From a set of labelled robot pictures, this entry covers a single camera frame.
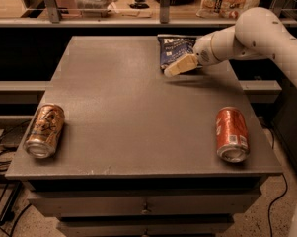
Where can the red soda can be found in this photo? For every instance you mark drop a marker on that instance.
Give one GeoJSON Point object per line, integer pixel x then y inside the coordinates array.
{"type": "Point", "coordinates": [232, 138]}

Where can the clear plastic container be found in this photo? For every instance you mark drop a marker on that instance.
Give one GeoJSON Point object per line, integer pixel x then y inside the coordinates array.
{"type": "Point", "coordinates": [93, 8]}

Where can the black object on shelf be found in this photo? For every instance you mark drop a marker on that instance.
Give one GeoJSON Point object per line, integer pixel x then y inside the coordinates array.
{"type": "Point", "coordinates": [139, 6]}

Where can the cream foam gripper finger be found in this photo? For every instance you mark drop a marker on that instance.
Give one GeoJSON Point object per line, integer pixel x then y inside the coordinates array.
{"type": "Point", "coordinates": [184, 64]}

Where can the grey metal shelf rail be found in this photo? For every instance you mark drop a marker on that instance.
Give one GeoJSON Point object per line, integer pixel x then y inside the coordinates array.
{"type": "Point", "coordinates": [161, 14]}

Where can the blue chip bag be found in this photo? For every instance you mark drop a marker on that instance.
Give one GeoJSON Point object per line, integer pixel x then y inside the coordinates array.
{"type": "Point", "coordinates": [172, 47]}

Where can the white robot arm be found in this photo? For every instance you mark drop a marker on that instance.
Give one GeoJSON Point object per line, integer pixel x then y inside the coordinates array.
{"type": "Point", "coordinates": [257, 33]}

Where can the brown patterned soda can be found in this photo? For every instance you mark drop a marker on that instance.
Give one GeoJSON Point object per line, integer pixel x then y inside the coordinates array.
{"type": "Point", "coordinates": [42, 138]}

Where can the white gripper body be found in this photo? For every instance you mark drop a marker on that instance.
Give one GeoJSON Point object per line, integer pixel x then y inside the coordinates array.
{"type": "Point", "coordinates": [203, 53]}

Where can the dark box on floor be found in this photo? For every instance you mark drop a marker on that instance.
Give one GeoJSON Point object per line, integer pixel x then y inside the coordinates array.
{"type": "Point", "coordinates": [12, 137]}

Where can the metal drawer knob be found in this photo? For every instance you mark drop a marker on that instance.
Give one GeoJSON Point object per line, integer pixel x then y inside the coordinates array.
{"type": "Point", "coordinates": [145, 209]}

